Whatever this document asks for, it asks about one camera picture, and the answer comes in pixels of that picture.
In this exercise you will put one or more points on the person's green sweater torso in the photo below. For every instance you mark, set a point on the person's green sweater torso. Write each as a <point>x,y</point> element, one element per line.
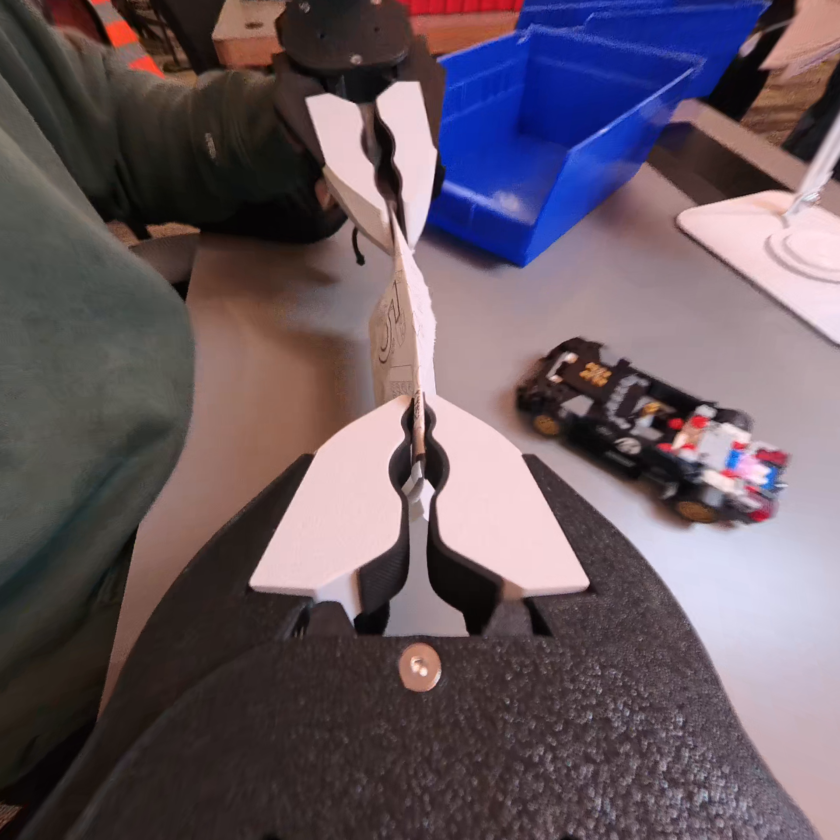
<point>79,394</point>

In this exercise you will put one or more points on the blue plastic bin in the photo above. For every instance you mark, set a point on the blue plastic bin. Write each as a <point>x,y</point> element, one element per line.
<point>728,46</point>
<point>544,13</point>
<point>558,197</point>

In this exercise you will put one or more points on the white paper bag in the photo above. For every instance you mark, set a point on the white paper bag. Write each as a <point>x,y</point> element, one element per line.
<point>407,315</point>

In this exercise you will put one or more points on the wooden workbench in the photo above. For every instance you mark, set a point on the wooden workbench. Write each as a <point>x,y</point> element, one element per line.
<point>249,39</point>

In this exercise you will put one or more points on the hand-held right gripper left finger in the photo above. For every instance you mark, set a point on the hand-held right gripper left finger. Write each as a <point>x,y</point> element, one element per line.
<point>328,525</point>

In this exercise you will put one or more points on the person's left forearm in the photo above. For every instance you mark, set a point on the person's left forearm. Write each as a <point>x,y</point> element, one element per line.
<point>164,131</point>

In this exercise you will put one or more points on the white monitor stand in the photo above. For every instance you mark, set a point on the white monitor stand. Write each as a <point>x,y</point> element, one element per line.
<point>735,229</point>

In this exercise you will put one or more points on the black lego car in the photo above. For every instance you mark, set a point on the black lego car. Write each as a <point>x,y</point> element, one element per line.
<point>623,426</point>

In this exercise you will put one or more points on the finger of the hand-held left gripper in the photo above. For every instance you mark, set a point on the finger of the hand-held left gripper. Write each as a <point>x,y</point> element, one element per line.
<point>413,144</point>
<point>341,151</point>

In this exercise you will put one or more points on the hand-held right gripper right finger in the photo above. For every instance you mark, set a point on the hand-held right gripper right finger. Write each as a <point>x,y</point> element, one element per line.
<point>505,525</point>

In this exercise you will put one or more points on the red plastic bin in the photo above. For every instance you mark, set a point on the red plastic bin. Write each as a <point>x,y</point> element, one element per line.
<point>459,6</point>

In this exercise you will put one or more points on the orange traffic cone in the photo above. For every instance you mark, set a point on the orange traffic cone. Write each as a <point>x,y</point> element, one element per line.
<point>124,39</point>

